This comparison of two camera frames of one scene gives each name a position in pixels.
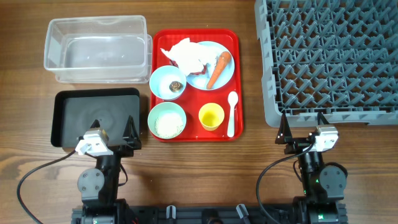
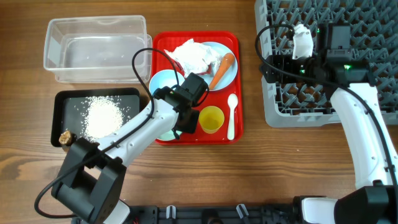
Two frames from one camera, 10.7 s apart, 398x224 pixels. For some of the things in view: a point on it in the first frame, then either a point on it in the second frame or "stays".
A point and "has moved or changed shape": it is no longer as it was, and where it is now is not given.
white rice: (168, 125) has moved or changed shape
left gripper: (126, 150) to (191, 126)
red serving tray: (211, 60) stays
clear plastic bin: (98, 49) stays
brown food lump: (175, 86) has moved or changed shape
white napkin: (191, 57) stays
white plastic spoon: (232, 98) stays
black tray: (74, 111) stays
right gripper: (300, 146) to (268, 70)
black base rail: (234, 214) stays
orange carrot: (224, 59) has moved or changed shape
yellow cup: (211, 116) stays
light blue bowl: (168, 83) stays
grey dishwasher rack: (337, 57) stays
